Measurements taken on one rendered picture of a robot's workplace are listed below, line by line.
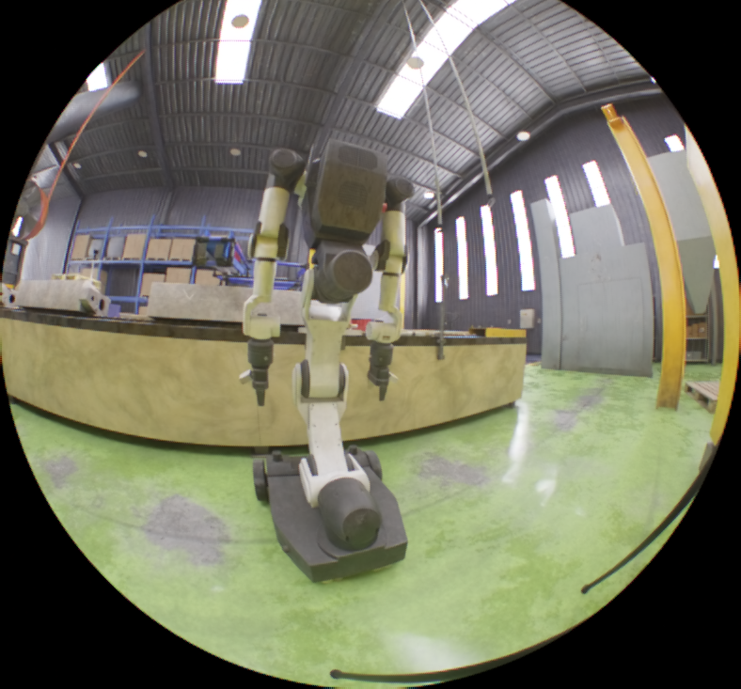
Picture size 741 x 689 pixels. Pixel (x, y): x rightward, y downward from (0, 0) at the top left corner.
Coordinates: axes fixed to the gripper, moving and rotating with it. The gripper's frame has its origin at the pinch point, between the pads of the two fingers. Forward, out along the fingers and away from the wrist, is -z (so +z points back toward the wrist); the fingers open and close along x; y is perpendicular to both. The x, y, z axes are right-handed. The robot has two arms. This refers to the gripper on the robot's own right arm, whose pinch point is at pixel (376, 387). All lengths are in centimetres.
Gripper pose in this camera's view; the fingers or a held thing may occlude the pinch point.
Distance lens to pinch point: 97.4
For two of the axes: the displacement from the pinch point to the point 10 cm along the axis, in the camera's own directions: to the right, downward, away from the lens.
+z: 1.2, -9.8, -1.3
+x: -3.8, -1.7, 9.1
